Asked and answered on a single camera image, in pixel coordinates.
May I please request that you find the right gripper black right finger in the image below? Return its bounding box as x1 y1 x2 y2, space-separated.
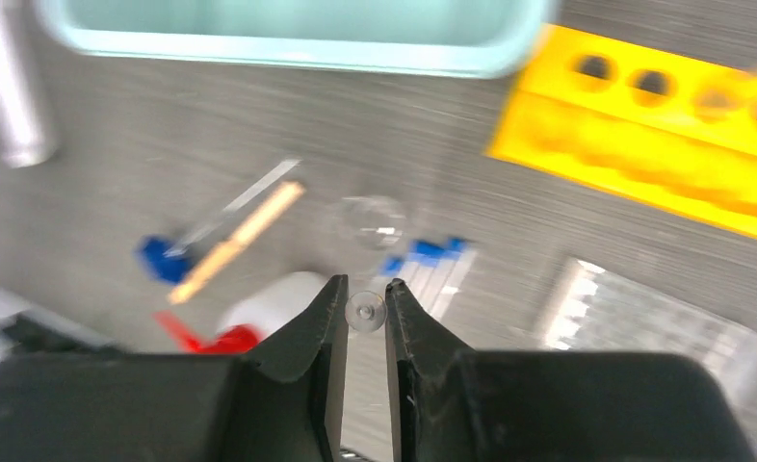
385 279 756 461

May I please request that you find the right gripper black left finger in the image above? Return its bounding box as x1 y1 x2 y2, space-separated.
0 275 348 461

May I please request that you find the blue capped test tube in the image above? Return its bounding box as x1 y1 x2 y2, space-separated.
377 240 445 298
413 237 478 321

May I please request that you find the white red wash bottle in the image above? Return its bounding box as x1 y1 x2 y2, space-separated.
154 271 327 354

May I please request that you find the clear well plate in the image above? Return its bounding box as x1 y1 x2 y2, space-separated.
537 256 757 409

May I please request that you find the blue cap test tube lying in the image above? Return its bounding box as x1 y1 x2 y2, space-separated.
135 158 301 285

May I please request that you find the small clear glass beaker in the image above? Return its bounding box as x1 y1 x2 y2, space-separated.
332 195 407 250

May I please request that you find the wooden test tube clamp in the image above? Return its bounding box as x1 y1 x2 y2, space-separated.
168 181 305 305

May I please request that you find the teal plastic bin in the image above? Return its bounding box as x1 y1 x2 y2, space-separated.
35 0 560 79

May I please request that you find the yellow test tube rack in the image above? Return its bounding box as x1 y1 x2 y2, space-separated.
486 25 757 240

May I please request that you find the white metal clothes rack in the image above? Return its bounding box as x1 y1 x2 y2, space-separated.
0 1 60 168

